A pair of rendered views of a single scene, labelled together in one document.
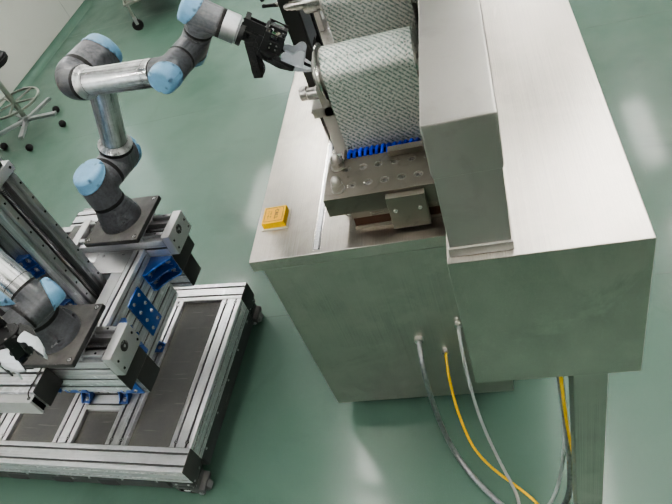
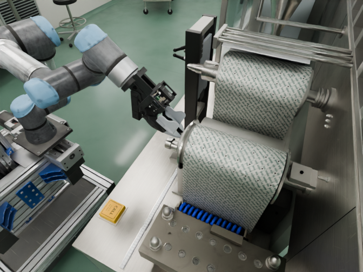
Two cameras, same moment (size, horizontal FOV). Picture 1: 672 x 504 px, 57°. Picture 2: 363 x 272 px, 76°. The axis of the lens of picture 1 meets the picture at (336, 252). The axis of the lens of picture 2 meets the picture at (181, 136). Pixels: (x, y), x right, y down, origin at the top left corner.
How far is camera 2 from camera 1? 1.11 m
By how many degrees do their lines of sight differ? 5
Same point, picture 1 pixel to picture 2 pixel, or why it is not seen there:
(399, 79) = (250, 195)
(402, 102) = (242, 206)
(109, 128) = not seen: hidden behind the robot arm
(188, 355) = (61, 211)
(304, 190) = (145, 195)
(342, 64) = (206, 157)
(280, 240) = (103, 236)
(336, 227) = not seen: hidden behind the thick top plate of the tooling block
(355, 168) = (179, 227)
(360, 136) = (196, 200)
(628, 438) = not seen: outside the picture
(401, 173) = (212, 264)
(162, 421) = (23, 250)
